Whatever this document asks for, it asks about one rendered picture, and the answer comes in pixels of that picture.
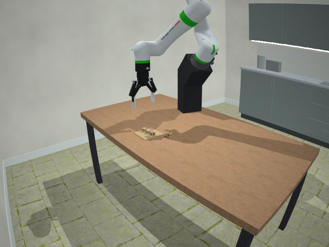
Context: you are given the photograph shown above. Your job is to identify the beige square mat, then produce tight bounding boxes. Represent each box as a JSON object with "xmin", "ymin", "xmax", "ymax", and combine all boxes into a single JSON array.
[{"xmin": 134, "ymin": 128, "xmax": 164, "ymax": 140}]

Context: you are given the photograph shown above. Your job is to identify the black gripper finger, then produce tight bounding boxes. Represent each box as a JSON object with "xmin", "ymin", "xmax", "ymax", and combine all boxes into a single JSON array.
[
  {"xmin": 145, "ymin": 77, "xmax": 157, "ymax": 102},
  {"xmin": 129, "ymin": 80, "xmax": 144, "ymax": 107}
]

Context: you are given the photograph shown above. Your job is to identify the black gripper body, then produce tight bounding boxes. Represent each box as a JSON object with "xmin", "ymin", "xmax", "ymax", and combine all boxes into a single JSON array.
[{"xmin": 137, "ymin": 72, "xmax": 149, "ymax": 86}]

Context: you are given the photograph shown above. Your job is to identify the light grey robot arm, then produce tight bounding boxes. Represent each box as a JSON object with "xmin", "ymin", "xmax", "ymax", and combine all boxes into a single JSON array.
[{"xmin": 133, "ymin": 0, "xmax": 219, "ymax": 73}]

